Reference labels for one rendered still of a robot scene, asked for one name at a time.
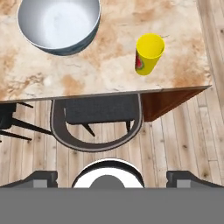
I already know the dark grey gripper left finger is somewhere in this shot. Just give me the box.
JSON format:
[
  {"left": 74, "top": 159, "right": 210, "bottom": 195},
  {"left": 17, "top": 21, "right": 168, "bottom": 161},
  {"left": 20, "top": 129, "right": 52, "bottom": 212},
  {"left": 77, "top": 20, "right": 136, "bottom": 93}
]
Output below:
[{"left": 0, "top": 171, "right": 59, "bottom": 189}]

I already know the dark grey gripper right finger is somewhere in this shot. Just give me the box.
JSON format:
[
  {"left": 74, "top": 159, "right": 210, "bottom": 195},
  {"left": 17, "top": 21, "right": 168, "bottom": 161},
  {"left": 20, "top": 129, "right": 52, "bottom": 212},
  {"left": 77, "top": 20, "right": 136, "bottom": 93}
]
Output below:
[{"left": 165, "top": 171, "right": 224, "bottom": 189}]

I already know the yellow cup with red print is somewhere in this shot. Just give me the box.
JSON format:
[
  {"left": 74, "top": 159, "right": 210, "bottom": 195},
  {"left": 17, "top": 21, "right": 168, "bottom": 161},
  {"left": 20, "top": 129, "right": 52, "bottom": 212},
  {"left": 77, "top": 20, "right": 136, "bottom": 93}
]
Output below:
[{"left": 134, "top": 32, "right": 166, "bottom": 76}]

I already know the marble top dining table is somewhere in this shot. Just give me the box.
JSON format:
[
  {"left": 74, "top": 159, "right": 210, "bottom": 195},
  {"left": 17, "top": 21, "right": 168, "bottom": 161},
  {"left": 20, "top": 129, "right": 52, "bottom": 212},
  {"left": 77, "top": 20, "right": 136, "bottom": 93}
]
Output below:
[{"left": 0, "top": 0, "right": 213, "bottom": 123}]

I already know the grey metal bowl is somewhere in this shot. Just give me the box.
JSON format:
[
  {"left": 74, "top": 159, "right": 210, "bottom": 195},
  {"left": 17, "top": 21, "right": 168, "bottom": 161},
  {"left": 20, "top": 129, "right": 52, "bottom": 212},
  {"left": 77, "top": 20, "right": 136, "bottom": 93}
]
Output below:
[{"left": 17, "top": 0, "right": 102, "bottom": 57}]

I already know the white and black round object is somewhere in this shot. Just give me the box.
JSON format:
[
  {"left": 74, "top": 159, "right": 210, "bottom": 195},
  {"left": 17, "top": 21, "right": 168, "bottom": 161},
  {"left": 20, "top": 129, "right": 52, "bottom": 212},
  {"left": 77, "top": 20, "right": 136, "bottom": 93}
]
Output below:
[{"left": 71, "top": 157, "right": 145, "bottom": 189}]

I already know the black chair with thin legs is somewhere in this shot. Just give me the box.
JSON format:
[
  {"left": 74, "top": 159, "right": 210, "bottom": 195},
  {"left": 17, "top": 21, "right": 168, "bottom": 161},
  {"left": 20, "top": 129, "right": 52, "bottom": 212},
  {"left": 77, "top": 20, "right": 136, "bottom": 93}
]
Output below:
[{"left": 0, "top": 101, "right": 53, "bottom": 144}]

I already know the dark grey round-backed chair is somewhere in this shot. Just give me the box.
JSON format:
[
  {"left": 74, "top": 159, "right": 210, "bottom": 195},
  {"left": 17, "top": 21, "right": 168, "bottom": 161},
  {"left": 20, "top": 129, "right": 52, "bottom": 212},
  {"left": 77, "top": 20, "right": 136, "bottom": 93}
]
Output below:
[{"left": 49, "top": 93, "right": 144, "bottom": 153}]

